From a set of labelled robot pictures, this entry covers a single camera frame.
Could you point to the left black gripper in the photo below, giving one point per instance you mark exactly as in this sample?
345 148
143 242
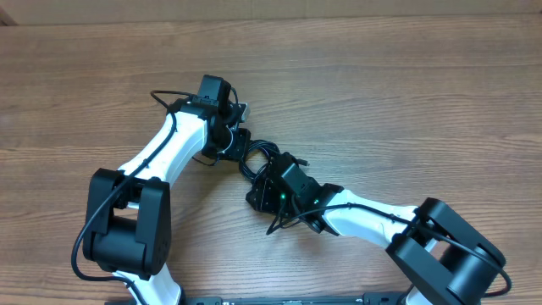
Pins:
239 148

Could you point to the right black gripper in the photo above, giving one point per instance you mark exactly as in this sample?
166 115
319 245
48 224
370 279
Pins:
266 192

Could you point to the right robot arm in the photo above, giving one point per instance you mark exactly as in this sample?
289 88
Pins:
444 257

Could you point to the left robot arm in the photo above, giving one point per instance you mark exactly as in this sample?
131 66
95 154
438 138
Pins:
127 234

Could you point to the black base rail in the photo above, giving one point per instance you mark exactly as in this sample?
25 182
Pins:
369 298

